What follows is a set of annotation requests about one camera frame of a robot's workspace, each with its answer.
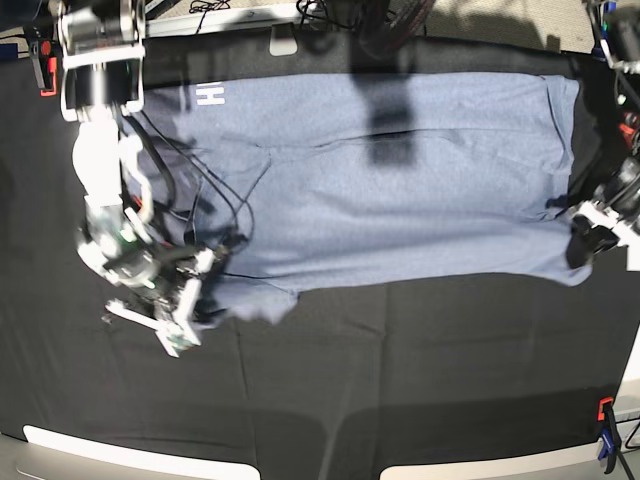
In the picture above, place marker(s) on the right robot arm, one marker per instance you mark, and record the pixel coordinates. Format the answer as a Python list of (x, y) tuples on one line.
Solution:
[(131, 195)]

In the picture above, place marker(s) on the black table cloth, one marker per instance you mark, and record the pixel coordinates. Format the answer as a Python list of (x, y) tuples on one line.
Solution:
[(352, 380)]

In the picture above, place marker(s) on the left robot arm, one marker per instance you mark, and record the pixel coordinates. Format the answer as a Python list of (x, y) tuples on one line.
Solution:
[(614, 181)]

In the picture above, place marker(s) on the blue-grey t-shirt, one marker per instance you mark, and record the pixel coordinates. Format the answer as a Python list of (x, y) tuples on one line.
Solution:
[(338, 180)]

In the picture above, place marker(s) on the white camera mount foot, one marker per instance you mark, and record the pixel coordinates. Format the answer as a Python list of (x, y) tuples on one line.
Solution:
[(282, 41)]

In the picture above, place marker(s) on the red-black clamp far left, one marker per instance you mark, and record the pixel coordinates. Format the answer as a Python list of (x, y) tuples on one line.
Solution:
[(42, 56)]

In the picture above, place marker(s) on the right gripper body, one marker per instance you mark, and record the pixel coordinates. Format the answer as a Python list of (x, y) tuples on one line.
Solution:
[(165, 283)]

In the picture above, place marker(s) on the aluminium frame rail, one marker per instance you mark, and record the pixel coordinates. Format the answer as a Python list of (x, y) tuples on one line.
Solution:
[(223, 20)]

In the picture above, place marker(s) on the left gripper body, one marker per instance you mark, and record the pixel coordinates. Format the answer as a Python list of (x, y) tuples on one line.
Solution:
[(599, 215)]

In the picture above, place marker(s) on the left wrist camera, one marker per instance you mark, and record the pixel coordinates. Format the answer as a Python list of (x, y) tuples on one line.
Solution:
[(633, 258)]

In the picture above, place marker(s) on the red-blue clamp near right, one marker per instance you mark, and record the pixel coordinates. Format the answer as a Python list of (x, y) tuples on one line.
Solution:
[(609, 435)]

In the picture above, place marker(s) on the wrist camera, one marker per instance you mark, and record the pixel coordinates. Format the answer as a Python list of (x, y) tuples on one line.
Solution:
[(633, 258), (177, 342)]

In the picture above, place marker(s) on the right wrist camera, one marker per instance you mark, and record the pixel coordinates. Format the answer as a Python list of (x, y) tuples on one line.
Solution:
[(177, 342)]

